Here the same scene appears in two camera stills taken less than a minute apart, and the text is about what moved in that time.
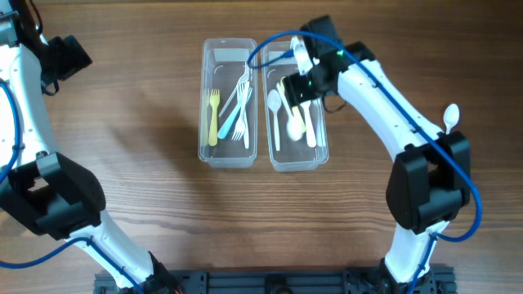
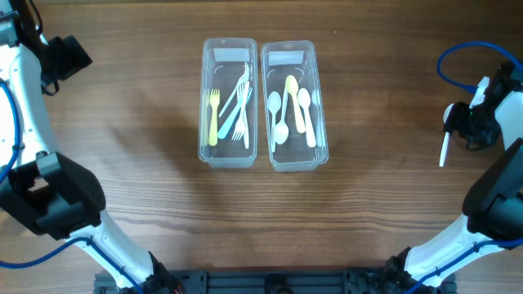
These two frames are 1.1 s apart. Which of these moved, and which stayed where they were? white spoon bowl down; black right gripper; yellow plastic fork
Moved: white spoon bowl down; black right gripper
Stayed: yellow plastic fork
